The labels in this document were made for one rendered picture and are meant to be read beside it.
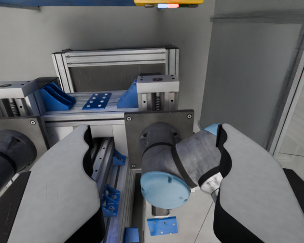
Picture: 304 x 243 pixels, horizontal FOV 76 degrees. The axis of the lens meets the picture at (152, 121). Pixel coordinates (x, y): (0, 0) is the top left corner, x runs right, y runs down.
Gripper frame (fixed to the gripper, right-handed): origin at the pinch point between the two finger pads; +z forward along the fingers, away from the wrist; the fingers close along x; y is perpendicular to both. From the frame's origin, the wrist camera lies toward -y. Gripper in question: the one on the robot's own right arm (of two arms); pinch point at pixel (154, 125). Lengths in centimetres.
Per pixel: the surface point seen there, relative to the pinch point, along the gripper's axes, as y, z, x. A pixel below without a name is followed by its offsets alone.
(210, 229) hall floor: 236, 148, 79
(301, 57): 4, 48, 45
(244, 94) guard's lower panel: 25, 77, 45
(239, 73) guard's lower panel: 18, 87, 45
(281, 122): 25, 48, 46
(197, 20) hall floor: -6, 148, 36
